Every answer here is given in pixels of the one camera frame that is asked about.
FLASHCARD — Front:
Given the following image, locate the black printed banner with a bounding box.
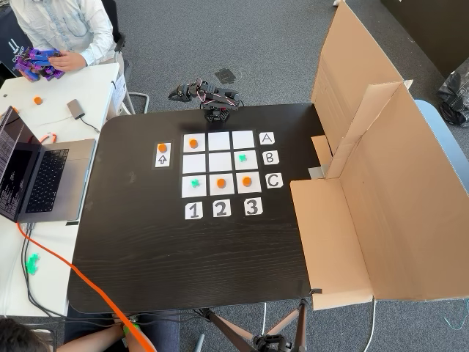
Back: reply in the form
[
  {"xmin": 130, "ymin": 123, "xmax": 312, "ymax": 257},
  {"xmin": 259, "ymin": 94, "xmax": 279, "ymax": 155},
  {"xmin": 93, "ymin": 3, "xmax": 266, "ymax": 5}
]
[{"xmin": 0, "ymin": 5, "xmax": 25, "ymax": 78}]

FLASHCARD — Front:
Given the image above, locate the paper sheet number 1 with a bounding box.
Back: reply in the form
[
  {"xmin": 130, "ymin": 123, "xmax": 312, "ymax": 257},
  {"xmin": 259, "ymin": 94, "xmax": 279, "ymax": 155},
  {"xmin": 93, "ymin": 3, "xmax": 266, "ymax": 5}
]
[{"xmin": 184, "ymin": 202, "xmax": 204, "ymax": 221}]

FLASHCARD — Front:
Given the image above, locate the dark wooden board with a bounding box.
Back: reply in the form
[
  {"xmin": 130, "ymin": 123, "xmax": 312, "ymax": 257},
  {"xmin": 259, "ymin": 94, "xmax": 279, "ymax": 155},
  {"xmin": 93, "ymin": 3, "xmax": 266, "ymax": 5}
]
[{"xmin": 380, "ymin": 0, "xmax": 469, "ymax": 80}]

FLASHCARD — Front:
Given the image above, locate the grey usb hub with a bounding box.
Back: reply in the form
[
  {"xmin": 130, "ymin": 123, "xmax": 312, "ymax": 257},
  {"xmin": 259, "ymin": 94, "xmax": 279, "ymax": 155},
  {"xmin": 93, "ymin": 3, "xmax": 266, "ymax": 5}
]
[{"xmin": 67, "ymin": 98, "xmax": 100, "ymax": 133}]

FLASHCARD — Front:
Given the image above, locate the camera tripod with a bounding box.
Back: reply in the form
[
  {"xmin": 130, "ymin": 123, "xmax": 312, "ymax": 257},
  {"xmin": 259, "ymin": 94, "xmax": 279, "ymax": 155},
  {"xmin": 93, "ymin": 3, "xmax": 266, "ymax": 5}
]
[{"xmin": 193, "ymin": 298, "xmax": 312, "ymax": 352}]

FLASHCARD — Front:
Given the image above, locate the grey open laptop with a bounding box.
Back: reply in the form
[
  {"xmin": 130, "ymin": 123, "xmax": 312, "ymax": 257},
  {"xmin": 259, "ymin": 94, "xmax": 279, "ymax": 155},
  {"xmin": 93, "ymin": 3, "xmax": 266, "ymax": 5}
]
[{"xmin": 0, "ymin": 106, "xmax": 97, "ymax": 224}]

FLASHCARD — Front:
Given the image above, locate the black office chair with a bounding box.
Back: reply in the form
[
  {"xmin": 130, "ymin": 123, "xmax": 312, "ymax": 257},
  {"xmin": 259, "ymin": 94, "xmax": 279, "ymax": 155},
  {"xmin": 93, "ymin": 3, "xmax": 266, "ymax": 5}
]
[{"xmin": 97, "ymin": 0, "xmax": 150, "ymax": 115}]

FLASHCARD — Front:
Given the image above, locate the white table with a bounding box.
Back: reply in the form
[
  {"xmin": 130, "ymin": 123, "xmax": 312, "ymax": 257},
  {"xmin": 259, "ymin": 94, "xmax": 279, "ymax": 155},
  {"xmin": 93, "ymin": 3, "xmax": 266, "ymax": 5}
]
[{"xmin": 0, "ymin": 62, "xmax": 125, "ymax": 318}]

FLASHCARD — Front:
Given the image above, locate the paper sheet letter C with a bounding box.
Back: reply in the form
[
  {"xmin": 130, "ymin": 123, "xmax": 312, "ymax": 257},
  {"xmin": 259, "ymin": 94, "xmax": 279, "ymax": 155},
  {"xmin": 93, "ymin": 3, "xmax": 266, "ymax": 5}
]
[{"xmin": 265, "ymin": 172, "xmax": 284, "ymax": 190}]

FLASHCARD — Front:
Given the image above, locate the paper sheet number 2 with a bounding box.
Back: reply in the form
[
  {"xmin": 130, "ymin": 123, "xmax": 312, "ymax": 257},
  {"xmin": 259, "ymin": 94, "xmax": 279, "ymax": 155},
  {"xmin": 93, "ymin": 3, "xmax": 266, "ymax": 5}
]
[{"xmin": 212, "ymin": 199, "xmax": 232, "ymax": 218}]

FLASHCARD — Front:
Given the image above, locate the black plastic bag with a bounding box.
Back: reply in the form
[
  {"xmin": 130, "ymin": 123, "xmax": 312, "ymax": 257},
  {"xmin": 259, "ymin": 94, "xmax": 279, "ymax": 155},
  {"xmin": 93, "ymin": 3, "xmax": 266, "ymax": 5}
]
[{"xmin": 435, "ymin": 67, "xmax": 469, "ymax": 128}]

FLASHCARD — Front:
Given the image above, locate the grey tape strip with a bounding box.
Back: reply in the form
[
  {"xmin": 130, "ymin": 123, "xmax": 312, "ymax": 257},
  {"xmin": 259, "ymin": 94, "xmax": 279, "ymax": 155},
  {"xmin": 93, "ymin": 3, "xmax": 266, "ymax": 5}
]
[{"xmin": 307, "ymin": 164, "xmax": 329, "ymax": 180}]

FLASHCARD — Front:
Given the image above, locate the black laptop cable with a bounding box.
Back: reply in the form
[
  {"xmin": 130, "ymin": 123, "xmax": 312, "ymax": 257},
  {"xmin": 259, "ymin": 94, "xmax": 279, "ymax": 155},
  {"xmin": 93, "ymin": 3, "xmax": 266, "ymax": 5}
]
[{"xmin": 20, "ymin": 221, "xmax": 125, "ymax": 327}]

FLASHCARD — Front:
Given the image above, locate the white arrow paper sheet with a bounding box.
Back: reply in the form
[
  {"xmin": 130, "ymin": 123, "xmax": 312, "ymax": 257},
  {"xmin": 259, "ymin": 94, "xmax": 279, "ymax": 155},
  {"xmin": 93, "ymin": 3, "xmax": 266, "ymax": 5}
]
[{"xmin": 152, "ymin": 142, "xmax": 172, "ymax": 169}]

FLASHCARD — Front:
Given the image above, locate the light blue round table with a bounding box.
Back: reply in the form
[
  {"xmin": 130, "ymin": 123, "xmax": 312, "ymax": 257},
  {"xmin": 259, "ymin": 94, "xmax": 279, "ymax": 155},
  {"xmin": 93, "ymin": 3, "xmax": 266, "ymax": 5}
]
[{"xmin": 413, "ymin": 98, "xmax": 469, "ymax": 191}]

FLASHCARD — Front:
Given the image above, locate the purple leader arm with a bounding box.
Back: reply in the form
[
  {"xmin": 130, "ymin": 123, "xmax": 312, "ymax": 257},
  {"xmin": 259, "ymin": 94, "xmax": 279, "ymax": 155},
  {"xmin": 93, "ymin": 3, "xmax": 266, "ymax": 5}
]
[{"xmin": 12, "ymin": 46, "xmax": 67, "ymax": 82}]

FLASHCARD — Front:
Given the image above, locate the white nine-square grid sheet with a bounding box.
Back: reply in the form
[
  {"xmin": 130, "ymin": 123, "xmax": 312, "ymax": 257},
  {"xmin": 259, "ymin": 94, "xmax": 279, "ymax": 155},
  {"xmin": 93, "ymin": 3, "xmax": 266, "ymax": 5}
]
[{"xmin": 182, "ymin": 130, "xmax": 262, "ymax": 199}]

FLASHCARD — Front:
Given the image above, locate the white hanging paper sheet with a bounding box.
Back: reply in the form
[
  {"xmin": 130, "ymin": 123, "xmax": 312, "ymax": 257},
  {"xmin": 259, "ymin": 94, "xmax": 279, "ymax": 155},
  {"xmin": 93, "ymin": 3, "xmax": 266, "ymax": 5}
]
[{"xmin": 109, "ymin": 71, "xmax": 128, "ymax": 115}]

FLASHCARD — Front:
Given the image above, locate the black floor tape patch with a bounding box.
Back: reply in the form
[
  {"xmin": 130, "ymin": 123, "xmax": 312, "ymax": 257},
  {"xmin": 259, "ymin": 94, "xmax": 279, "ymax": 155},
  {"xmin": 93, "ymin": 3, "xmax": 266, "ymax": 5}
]
[{"xmin": 214, "ymin": 67, "xmax": 240, "ymax": 84}]

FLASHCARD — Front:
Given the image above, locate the brown cardboard screen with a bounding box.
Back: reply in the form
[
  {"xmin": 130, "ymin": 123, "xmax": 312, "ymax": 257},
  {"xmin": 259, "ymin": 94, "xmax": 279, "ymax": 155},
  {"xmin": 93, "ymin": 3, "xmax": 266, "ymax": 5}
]
[{"xmin": 289, "ymin": 0, "xmax": 469, "ymax": 312}]

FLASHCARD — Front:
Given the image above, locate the thin white cable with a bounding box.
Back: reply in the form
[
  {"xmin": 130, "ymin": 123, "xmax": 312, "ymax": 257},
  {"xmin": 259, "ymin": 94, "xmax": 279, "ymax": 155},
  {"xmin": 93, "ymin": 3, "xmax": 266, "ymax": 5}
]
[{"xmin": 361, "ymin": 298, "xmax": 378, "ymax": 352}]

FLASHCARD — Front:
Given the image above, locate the paper sheet number 3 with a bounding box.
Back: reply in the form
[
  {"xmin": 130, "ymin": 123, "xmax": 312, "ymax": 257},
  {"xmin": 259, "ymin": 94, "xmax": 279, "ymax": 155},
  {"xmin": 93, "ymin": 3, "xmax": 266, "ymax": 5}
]
[{"xmin": 243, "ymin": 197, "xmax": 264, "ymax": 216}]

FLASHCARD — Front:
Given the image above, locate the person's hand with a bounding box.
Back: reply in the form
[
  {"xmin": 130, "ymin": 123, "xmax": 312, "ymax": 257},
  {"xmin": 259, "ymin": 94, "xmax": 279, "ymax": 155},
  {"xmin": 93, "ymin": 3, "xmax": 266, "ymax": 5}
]
[{"xmin": 51, "ymin": 51, "xmax": 88, "ymax": 73}]

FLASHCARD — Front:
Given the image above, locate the person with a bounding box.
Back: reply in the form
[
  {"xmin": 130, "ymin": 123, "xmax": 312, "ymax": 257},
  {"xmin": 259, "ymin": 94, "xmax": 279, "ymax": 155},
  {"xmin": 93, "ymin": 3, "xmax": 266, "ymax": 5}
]
[
  {"xmin": 0, "ymin": 310, "xmax": 180, "ymax": 352},
  {"xmin": 9, "ymin": 0, "xmax": 117, "ymax": 73}
]

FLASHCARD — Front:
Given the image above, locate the thick orange cable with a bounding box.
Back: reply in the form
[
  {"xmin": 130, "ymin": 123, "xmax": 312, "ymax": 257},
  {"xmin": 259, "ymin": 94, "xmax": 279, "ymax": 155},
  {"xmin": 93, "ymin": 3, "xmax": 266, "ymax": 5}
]
[{"xmin": 16, "ymin": 221, "xmax": 157, "ymax": 352}]

